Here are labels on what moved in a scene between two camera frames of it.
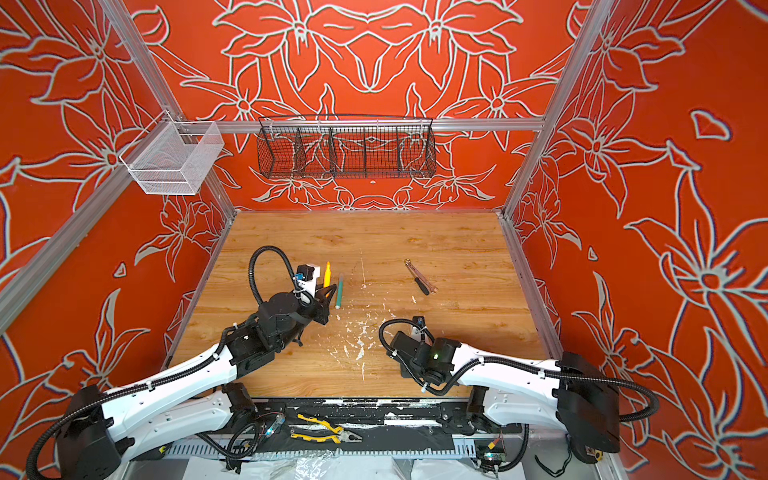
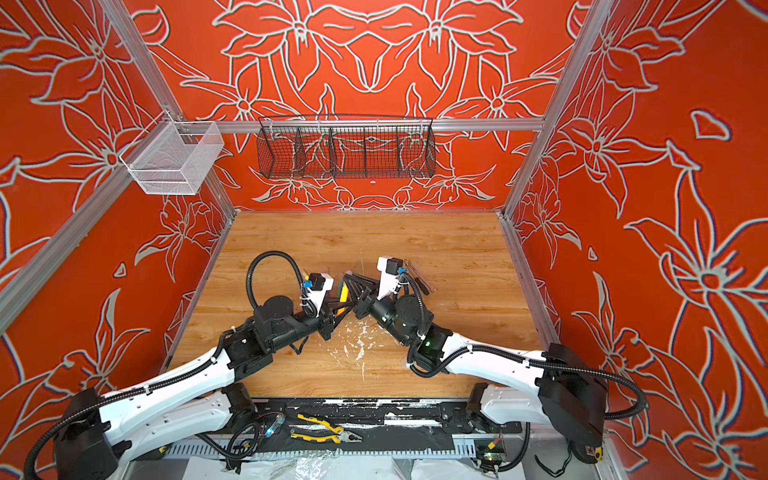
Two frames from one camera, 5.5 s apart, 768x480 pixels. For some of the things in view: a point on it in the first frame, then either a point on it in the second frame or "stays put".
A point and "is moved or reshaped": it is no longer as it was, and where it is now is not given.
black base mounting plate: [377, 418] stays put
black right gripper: [404, 372] → [367, 301]
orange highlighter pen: [327, 276] is moved or reshaped
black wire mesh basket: [345, 147] stays put
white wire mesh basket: [173, 157] stays put
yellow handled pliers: [341, 436] stays put
